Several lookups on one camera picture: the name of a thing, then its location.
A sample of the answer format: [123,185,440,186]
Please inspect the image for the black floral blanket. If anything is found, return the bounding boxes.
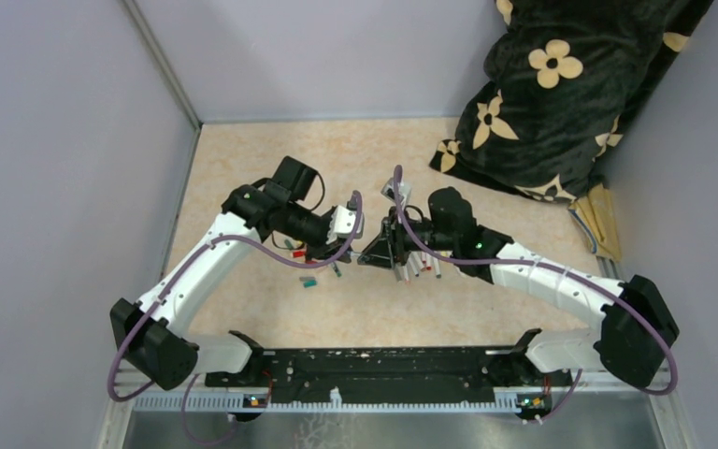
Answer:
[429,1,711,204]

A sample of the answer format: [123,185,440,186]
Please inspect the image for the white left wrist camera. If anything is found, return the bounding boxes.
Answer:
[326,206,365,243]

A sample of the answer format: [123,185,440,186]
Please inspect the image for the dark grey marker pen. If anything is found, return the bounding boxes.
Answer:
[330,263,342,278]

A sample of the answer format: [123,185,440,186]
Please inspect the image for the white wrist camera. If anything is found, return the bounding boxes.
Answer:
[326,206,365,243]
[381,178,412,205]

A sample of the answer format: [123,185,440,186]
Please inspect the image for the aluminium frame rail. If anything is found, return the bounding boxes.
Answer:
[110,260,676,413]

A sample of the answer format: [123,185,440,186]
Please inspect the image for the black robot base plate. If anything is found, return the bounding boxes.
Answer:
[205,346,572,405]

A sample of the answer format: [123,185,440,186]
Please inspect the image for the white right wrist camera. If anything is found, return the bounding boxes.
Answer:
[381,178,412,205]

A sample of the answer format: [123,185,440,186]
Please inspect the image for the yellow cloth bag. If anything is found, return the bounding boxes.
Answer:
[568,183,622,262]

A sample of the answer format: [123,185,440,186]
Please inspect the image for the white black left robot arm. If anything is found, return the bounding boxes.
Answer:
[107,156,364,401]

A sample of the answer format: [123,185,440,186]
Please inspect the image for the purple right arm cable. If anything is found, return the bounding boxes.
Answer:
[393,164,680,425]

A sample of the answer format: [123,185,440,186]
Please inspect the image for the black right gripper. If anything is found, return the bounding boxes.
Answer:
[358,207,456,270]

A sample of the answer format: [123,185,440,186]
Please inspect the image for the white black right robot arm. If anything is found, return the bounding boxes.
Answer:
[358,187,680,395]

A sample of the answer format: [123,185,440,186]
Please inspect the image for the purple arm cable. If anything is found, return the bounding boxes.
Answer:
[393,164,680,425]
[107,189,365,449]

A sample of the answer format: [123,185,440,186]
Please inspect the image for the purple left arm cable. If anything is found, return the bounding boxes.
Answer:
[107,189,365,449]

